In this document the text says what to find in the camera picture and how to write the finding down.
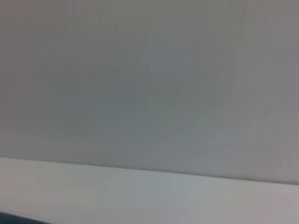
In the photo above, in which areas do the blue denim shorts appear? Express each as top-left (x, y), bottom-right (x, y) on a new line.
top-left (0, 211), bottom-right (52, 224)

